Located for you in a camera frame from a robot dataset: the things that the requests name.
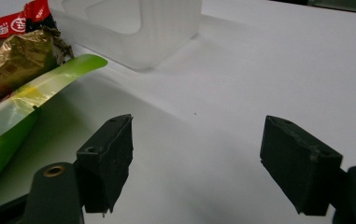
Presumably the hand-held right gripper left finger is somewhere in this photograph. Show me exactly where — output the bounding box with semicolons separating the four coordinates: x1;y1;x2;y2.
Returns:
75;113;135;217

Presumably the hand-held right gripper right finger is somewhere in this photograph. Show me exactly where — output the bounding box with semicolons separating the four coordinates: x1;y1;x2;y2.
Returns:
259;115;344;217

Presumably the translucent plastic storage bin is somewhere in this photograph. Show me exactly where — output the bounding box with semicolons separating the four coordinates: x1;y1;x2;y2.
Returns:
48;0;204;72

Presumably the red and black sauce packet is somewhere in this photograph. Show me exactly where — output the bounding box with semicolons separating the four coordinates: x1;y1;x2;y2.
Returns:
0;0;58;43

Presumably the crumpled gold foil wrapper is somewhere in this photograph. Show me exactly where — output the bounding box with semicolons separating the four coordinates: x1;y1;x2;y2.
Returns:
0;26;75;114

